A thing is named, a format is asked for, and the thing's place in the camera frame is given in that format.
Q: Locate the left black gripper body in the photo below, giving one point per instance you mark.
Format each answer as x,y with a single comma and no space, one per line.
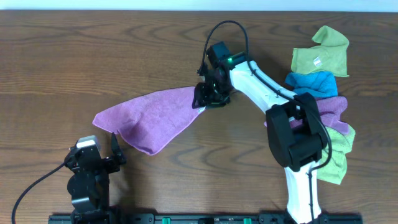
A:
104,162

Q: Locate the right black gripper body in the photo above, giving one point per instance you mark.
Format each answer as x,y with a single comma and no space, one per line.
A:
207,94

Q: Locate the purple cloth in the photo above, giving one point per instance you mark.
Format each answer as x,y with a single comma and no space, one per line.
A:
330,110
151,121

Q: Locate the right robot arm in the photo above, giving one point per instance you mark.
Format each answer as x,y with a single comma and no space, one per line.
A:
295,132

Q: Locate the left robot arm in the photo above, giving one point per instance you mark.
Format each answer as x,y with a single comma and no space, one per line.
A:
89,184

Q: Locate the blue cloth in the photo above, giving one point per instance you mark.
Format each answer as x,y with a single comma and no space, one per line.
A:
319,84

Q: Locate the upper green cloth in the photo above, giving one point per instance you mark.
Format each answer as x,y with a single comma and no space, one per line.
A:
329,55

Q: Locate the green cloth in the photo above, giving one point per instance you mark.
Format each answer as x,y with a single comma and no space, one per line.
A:
329,55
342,144

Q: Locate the lower green cloth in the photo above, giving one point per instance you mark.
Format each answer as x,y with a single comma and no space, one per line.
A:
342,144

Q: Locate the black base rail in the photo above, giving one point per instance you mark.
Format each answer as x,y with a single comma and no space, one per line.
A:
148,218

